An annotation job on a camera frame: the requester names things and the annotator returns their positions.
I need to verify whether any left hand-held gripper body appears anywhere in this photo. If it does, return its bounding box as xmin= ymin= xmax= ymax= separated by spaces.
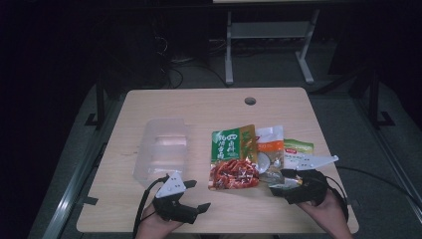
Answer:
xmin=151 ymin=171 xmax=200 ymax=225

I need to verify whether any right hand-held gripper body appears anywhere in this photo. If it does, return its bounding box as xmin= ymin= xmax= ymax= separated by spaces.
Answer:
xmin=285 ymin=154 xmax=340 ymax=206

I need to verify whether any green and white powder packet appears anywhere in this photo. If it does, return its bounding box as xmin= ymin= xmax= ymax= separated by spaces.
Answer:
xmin=283 ymin=137 xmax=316 ymax=171

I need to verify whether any white and orange packet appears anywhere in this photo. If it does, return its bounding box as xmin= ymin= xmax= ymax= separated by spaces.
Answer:
xmin=255 ymin=124 xmax=287 ymax=185

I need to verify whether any clear plastic container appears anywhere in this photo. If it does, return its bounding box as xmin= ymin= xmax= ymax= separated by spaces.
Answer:
xmin=131 ymin=118 xmax=191 ymax=190

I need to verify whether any green and red seasoning packet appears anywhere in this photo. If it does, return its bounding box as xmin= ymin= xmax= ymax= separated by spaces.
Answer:
xmin=207 ymin=123 xmax=261 ymax=191

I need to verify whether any person's right hand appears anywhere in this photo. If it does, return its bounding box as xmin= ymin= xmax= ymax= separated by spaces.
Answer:
xmin=296 ymin=191 xmax=349 ymax=234

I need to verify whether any person's left hand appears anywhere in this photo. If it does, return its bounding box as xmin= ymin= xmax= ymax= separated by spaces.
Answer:
xmin=135 ymin=202 xmax=184 ymax=239

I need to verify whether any black metal stand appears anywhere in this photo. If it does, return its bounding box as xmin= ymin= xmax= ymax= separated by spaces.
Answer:
xmin=84 ymin=78 xmax=107 ymax=130
xmin=367 ymin=68 xmax=396 ymax=129

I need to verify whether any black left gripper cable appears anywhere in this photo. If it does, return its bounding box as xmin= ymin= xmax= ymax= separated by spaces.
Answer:
xmin=132 ymin=174 xmax=170 ymax=239

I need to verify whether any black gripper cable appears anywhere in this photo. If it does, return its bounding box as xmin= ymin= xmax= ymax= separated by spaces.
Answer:
xmin=324 ymin=175 xmax=350 ymax=223
xmin=132 ymin=174 xmax=170 ymax=239

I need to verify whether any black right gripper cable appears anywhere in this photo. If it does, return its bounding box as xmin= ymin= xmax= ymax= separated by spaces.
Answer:
xmin=324 ymin=175 xmax=350 ymax=223

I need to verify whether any thin black floor cable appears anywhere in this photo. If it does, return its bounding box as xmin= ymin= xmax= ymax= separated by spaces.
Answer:
xmin=336 ymin=165 xmax=422 ymax=209

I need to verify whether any aluminium rail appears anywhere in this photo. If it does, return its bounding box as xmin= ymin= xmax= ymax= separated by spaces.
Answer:
xmin=351 ymin=96 xmax=422 ymax=213
xmin=41 ymin=96 xmax=125 ymax=239

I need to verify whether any white metal table frame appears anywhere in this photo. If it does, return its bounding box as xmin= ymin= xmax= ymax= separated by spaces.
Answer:
xmin=224 ymin=8 xmax=321 ymax=86

